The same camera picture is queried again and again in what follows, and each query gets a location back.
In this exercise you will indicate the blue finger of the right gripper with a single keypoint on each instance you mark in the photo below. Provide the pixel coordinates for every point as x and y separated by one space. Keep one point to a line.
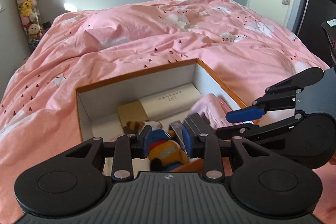
250 113

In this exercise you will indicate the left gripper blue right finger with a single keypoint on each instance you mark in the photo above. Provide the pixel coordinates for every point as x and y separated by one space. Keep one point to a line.
203 144

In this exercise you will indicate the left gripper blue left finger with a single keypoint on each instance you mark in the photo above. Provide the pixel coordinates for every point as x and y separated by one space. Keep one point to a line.
125 149

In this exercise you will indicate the dark grey box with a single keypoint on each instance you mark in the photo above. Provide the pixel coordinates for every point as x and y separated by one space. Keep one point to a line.
197 125

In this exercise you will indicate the dark shrink-wrapped book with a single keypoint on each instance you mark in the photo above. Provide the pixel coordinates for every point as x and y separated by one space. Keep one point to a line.
177 128

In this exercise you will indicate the brown bear plush toy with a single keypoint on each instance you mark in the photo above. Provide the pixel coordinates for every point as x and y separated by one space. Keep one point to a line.
164 153

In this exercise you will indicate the gold cardboard box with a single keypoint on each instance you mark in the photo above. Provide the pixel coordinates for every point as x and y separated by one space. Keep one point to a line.
131 112

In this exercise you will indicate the white flat box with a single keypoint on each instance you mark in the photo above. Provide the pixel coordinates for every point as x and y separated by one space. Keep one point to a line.
170 102

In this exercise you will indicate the orange cardboard box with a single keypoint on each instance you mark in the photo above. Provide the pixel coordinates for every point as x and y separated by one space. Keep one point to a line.
97 103

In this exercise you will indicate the pink bed duvet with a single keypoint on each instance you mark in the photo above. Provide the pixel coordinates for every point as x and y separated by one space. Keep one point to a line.
38 109

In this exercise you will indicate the black wardrobe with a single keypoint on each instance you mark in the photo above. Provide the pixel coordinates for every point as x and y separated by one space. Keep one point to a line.
308 26

